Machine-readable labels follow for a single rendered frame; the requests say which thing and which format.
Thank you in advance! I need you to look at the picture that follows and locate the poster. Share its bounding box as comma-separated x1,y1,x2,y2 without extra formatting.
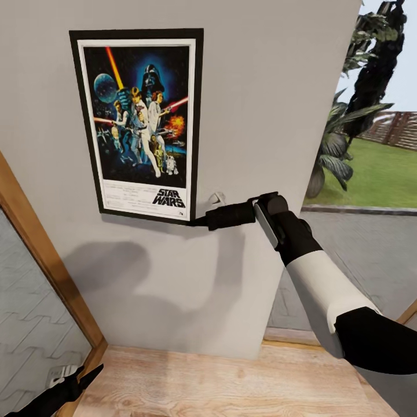
68,28,206,226

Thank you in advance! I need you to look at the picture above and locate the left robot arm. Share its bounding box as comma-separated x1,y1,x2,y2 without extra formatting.
5,364,104,417

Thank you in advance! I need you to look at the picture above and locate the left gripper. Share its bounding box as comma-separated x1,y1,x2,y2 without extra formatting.
33,364,104,417

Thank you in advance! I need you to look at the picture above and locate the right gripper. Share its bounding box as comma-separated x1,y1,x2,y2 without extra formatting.
186,204,241,231

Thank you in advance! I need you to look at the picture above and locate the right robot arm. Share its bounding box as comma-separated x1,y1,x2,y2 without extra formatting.
186,192,417,417

